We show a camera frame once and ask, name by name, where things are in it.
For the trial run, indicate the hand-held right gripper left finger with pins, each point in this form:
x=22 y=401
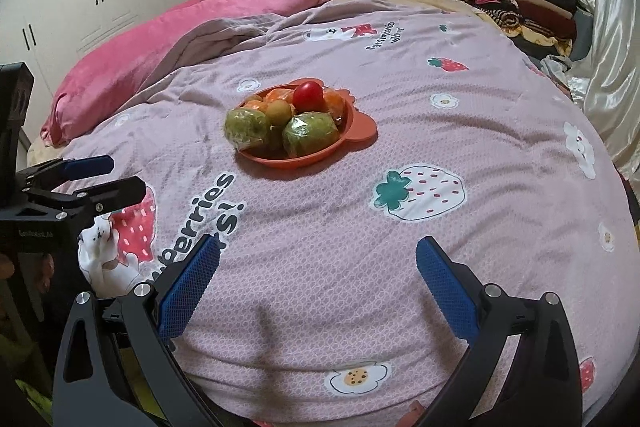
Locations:
x=187 y=287

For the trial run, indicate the beige bed sheet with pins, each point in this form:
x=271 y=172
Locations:
x=410 y=0

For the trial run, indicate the orange plastic plate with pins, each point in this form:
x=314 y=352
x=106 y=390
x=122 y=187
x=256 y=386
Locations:
x=360 y=127

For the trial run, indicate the pink quilt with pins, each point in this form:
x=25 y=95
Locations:
x=150 y=52

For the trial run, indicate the stack of folded clothes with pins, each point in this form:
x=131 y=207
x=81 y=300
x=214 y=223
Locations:
x=525 y=7

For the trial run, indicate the plastic-wrapped orange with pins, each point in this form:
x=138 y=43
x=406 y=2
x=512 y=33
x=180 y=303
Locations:
x=334 y=104
x=254 y=104
x=277 y=95

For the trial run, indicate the person's left hand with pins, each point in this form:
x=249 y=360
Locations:
x=47 y=274

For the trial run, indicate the small green fruit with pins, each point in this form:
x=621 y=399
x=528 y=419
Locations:
x=248 y=129

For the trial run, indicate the brown longan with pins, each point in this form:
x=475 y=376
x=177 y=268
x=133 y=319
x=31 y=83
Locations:
x=279 y=111

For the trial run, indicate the pink printed blanket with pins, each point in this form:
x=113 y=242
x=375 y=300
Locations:
x=350 y=232

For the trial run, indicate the red tomato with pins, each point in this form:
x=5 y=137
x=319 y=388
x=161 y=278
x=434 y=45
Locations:
x=307 y=96

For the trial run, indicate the large green fruit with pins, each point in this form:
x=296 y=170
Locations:
x=310 y=134

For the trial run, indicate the white satin curtain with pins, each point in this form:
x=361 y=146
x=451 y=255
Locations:
x=600 y=7

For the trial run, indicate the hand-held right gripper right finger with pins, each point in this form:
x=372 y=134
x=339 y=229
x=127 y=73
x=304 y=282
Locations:
x=447 y=292

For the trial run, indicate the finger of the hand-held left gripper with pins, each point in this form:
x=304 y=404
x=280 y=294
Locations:
x=115 y=193
x=87 y=167

